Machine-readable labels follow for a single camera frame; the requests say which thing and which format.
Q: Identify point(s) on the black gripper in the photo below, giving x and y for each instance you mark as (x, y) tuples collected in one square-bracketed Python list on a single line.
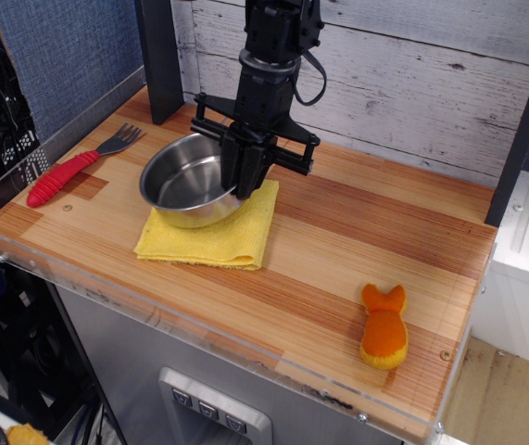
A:
[(255, 129)]

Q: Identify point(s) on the metal pot with wire handle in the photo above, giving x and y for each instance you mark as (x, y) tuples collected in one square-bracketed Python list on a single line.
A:
[(182, 182)]

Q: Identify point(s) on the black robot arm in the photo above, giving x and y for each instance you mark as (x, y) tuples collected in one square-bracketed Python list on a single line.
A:
[(278, 32)]

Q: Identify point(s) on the yellow folded towel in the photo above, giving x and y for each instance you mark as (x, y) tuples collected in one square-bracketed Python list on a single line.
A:
[(237, 242)]

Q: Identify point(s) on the orange plush fish toy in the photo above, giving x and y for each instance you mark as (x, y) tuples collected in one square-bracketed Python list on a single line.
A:
[(385, 341)]

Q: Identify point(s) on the clear acrylic table guard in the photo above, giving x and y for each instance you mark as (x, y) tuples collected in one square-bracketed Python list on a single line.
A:
[(283, 339)]

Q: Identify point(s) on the silver control panel with buttons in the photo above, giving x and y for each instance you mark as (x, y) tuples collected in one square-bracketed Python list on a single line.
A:
[(200, 414)]

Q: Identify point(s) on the white ribbed appliance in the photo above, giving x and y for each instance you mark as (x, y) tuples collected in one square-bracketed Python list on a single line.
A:
[(500, 314)]

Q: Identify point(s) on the dark left support post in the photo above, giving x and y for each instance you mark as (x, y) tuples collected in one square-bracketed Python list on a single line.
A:
[(160, 55)]

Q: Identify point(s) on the dark support post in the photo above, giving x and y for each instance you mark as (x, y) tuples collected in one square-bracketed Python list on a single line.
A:
[(160, 55), (511, 171)]

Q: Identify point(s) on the red handled metal fork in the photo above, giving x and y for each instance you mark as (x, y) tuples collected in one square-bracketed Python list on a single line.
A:
[(52, 181)]

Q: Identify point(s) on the dark right support post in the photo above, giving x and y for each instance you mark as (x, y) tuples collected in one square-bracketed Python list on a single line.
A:
[(511, 171)]

